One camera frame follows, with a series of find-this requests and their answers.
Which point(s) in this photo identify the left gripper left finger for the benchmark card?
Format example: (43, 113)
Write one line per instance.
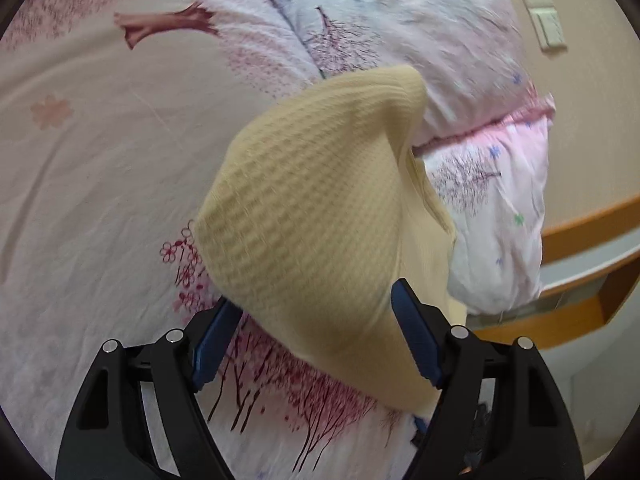
(136, 415)

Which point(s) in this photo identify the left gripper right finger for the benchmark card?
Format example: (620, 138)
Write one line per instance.
(499, 414)

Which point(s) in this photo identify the beige waffle knit garment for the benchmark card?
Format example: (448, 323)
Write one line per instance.
(318, 208)

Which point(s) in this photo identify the white pink floral quilt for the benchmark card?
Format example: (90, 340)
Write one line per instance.
(484, 137)

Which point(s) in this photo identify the pink floral bed sheet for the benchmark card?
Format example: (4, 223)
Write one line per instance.
(115, 118)

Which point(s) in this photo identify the wooden headboard frame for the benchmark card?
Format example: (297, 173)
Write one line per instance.
(590, 268)

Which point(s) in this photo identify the wall switch panel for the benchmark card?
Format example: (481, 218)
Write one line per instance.
(547, 24)

